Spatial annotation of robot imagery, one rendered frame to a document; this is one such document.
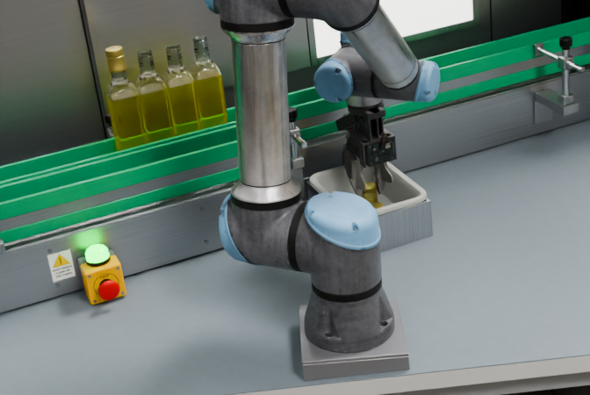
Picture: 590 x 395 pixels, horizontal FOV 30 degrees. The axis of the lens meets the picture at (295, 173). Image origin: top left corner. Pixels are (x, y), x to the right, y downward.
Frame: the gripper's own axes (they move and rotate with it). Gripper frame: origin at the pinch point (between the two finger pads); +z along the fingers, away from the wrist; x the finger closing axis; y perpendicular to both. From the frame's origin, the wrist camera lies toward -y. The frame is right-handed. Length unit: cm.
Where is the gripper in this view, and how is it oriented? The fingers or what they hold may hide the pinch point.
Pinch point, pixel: (368, 189)
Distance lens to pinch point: 226.6
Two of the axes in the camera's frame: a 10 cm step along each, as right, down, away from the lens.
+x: 9.2, -2.5, 3.0
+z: 1.1, 9.0, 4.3
